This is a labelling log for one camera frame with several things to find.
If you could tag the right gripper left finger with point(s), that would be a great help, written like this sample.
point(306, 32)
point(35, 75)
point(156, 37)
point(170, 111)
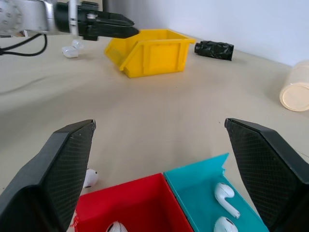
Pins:
point(38, 188)

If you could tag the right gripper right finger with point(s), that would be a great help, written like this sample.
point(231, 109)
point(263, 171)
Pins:
point(272, 174)

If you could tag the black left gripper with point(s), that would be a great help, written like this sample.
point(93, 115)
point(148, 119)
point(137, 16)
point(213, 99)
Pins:
point(88, 21)

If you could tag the yellow plastic bin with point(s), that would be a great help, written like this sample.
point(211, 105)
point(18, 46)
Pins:
point(157, 58)

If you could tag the closed white earbud case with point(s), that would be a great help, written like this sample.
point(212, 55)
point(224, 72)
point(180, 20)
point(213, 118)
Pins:
point(69, 52)

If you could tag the white earbud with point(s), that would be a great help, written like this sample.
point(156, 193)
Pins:
point(117, 227)
point(223, 192)
point(91, 178)
point(227, 226)

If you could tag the teal plastic tray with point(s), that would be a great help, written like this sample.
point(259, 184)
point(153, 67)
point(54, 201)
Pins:
point(200, 193)

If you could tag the cream plastic bottle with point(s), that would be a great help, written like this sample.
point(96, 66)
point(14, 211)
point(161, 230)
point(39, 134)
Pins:
point(295, 96)

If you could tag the red plastic tray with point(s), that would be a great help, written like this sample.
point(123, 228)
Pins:
point(135, 205)

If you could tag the black crumpled bag roll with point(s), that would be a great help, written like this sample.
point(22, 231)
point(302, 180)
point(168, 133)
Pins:
point(214, 50)

